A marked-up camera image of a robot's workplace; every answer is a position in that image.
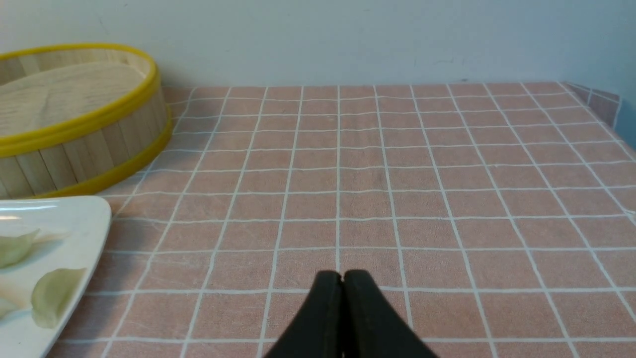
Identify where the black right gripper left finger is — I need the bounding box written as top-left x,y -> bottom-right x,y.
265,270 -> 343,358

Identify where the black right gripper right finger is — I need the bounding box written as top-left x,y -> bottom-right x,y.
343,269 -> 438,358

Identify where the white rectangular plate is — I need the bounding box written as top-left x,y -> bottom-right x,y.
0,196 -> 112,358

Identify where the yellow rimmed bamboo steamer basket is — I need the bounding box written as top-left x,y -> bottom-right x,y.
1,43 -> 173,199

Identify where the green dumpling under gripper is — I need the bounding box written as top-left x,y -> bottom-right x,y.
0,229 -> 40,269

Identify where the pink checkered tablecloth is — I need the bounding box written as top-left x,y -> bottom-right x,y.
49,82 -> 636,358

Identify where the green dumpling right edge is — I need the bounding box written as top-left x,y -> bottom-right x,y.
30,268 -> 86,329

